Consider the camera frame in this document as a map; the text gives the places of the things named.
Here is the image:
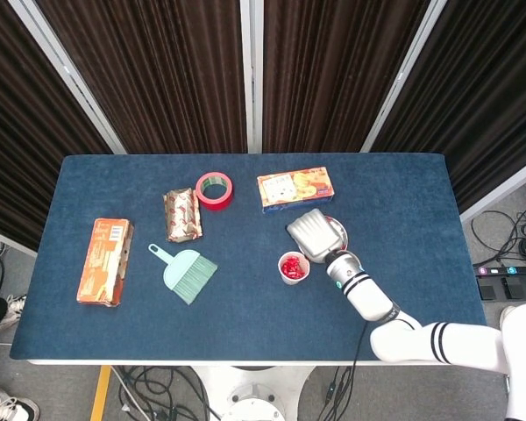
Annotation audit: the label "white partition post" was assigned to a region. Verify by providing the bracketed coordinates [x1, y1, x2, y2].
[239, 0, 264, 154]
[361, 0, 448, 154]
[7, 0, 128, 154]

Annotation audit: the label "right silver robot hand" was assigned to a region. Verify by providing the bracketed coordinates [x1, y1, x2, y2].
[286, 208, 345, 265]

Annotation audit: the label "white partition base bar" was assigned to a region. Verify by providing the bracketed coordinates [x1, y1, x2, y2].
[458, 153, 526, 224]
[0, 225, 39, 258]

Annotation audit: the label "red tape roll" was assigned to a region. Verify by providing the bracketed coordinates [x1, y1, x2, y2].
[195, 172, 235, 211]

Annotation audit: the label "gold foil snack pack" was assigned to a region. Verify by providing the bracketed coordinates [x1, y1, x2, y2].
[162, 187, 204, 243]

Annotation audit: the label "white table frame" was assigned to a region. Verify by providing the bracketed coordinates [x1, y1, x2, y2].
[25, 358, 448, 367]

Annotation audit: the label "dark brown pleated curtain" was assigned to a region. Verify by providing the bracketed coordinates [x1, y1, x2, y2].
[34, 0, 249, 154]
[262, 0, 431, 154]
[0, 0, 115, 252]
[370, 0, 526, 214]

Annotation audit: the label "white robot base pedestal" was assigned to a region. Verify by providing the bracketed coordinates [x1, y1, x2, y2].
[188, 366, 316, 421]

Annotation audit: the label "teal hand brush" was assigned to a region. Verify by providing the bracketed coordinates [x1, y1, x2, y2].
[147, 243, 219, 306]

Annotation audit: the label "white black sneaker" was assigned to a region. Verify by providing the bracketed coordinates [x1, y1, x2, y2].
[0, 381, 40, 421]

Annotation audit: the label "yellow blue biscuit box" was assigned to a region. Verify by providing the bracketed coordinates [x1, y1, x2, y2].
[256, 166, 336, 216]

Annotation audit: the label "red candies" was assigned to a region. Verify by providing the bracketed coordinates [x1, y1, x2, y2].
[281, 257, 307, 281]

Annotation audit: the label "white paper cup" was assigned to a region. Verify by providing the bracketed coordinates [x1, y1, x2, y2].
[278, 251, 311, 286]

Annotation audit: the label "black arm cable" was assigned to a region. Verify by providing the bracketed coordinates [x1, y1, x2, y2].
[352, 322, 369, 367]

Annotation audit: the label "orange cardboard box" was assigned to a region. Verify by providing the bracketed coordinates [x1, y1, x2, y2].
[75, 218, 135, 308]

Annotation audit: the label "blue felt table cover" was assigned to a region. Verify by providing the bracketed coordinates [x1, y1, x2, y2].
[9, 153, 494, 363]

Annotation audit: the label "black foot pedal unit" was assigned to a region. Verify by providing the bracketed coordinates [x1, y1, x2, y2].
[472, 262, 526, 302]

